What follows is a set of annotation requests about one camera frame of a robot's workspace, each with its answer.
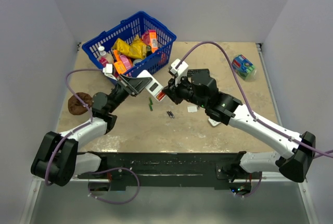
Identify black TV remote control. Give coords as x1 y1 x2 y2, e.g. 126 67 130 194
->
187 69 210 78

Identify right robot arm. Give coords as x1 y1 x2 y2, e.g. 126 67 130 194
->
162 73 316 183

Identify orange pink box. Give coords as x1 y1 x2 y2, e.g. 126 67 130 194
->
142 29 158 53

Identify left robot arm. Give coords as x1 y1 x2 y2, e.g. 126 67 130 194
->
31 70 152 186

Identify blue plastic shopping basket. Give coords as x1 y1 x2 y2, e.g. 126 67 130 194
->
82 11 176 77

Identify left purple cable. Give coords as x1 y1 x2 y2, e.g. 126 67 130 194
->
44 69 105 186

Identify blue green sponge pack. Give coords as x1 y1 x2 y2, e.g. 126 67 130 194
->
232 55 257 81

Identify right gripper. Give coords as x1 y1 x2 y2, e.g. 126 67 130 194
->
161 73 208 109

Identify white red remote control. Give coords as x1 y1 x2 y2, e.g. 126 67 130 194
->
137 70 166 102

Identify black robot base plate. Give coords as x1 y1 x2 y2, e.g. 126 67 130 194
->
79 152 260 192

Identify yellow snack bag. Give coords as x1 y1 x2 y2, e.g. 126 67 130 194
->
112 34 147 59

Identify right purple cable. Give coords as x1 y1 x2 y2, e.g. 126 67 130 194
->
178 41 333 159

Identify white grey remote control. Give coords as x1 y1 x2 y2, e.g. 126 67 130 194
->
208 118 220 127

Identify brown crumpled cloth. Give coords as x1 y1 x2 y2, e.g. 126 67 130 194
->
68 92 93 116

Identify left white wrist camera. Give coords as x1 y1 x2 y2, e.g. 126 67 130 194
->
102 64 114 78

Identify white cap bottle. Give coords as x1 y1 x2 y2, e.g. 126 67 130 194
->
98 46 113 66

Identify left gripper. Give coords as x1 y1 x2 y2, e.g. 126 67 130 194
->
108 73 152 114

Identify white battery cover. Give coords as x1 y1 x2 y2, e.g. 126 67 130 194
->
187 106 198 113

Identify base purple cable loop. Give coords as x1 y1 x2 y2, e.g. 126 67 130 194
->
87 167 140 205

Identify orange battery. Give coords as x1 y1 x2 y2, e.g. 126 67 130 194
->
157 92 165 101

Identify small orange box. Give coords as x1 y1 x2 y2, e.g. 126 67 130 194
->
113 61 127 74

